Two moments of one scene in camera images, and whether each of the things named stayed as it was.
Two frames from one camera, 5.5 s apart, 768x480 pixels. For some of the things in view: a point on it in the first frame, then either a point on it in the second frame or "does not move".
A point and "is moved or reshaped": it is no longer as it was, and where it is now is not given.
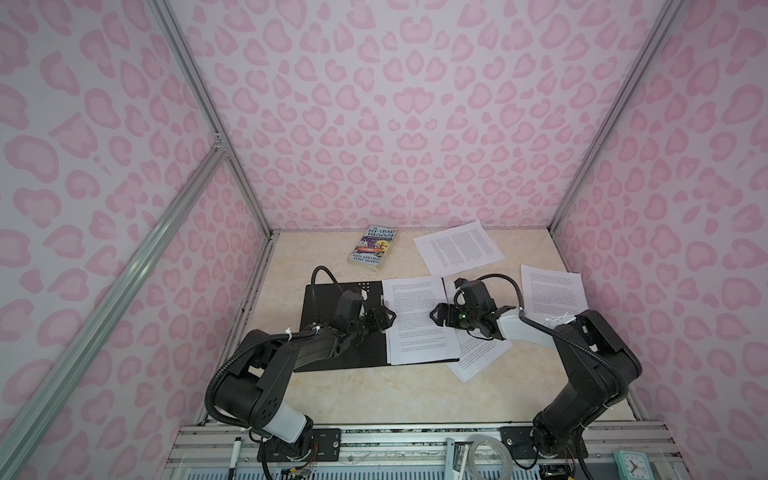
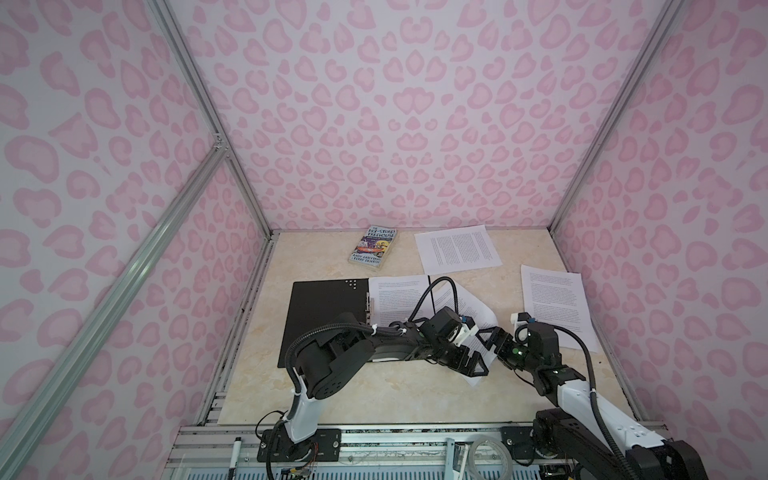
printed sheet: (413, 337) is moved or reshaped
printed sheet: (475, 353) is moved or reshaped
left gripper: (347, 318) to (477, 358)
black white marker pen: (234, 459) does not move
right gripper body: (469, 318) to (533, 362)
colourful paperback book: (373, 246) does not move
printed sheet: (458, 248) does not move
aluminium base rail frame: (566, 451) does not move
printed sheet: (552, 296) does not move
